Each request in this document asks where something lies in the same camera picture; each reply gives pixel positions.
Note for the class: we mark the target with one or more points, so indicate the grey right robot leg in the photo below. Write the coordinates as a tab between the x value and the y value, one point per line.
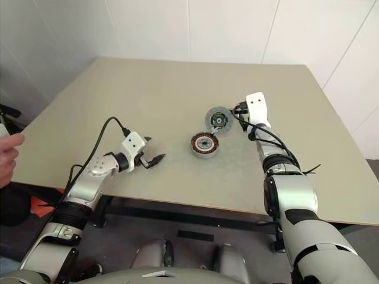
231	260

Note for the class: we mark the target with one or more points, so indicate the black round bag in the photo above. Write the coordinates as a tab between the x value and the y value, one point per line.
13	207

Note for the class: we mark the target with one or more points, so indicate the black metal table frame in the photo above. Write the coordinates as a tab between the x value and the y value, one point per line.
177	211

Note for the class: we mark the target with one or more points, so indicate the grey left robot leg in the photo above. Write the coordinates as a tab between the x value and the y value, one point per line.
152	251

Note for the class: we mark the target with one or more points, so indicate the round grey motor lid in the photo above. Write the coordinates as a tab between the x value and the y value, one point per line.
218	112

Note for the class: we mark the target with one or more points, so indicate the red orange object under table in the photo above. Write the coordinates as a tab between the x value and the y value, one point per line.
44	210

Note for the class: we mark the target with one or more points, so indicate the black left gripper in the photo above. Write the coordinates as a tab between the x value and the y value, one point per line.
142	159

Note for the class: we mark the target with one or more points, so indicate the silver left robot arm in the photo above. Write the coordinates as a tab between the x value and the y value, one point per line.
86	183

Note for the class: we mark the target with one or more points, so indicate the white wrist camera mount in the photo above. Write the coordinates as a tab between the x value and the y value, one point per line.
133	143
257	109

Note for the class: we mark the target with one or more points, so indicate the blue jeans leg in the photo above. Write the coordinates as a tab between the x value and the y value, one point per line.
9	266

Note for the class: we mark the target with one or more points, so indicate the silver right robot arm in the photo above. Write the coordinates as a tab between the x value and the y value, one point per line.
293	192

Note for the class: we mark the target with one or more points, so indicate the black sneaker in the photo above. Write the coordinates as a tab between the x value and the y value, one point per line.
93	270

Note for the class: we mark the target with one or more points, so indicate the person's bare hand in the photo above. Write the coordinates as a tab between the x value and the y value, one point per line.
9	159

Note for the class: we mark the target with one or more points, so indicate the black floor tape strip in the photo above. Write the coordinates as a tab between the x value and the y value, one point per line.
195	235

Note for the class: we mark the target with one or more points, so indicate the black folding cart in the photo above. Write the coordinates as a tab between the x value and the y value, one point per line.
10	112

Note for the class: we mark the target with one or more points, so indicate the grey robot torso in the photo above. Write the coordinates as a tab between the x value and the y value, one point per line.
154	278

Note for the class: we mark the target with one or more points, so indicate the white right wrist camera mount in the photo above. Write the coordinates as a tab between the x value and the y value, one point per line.
257	109

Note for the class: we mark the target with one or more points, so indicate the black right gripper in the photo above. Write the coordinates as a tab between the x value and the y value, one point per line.
244	117

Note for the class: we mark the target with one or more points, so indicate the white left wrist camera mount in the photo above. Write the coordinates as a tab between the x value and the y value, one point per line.
133	143

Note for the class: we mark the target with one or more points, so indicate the silver spoked rotor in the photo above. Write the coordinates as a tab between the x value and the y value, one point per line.
204	144

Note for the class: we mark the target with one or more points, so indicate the grey robot leg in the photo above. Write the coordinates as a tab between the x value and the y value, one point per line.
231	260
152	251

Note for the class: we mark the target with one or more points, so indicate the grey motor housing copper windings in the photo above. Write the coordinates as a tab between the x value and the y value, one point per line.
204	154

